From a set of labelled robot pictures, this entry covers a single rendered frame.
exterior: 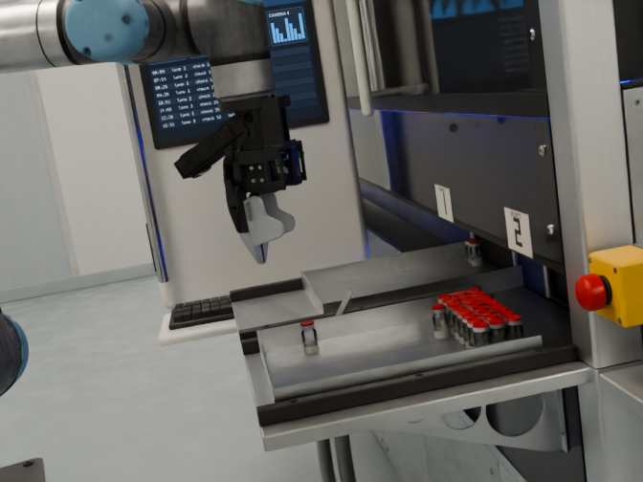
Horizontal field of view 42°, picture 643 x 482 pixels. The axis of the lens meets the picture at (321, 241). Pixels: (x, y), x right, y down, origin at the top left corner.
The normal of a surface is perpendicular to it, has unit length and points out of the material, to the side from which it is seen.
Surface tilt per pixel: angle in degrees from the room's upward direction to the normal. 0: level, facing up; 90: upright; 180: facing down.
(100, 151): 90
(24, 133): 90
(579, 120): 90
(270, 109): 90
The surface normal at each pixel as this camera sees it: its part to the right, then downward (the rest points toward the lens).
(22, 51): -0.07, 0.63
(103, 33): -0.14, 0.21
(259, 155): -0.37, 0.24
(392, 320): 0.15, 0.16
